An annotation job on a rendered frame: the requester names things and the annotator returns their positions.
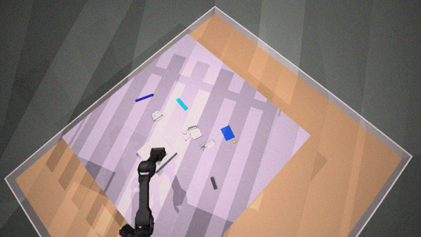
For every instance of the cyan flat bar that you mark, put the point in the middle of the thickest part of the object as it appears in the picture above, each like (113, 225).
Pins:
(182, 104)

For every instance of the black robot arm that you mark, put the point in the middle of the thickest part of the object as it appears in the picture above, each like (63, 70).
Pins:
(144, 218)

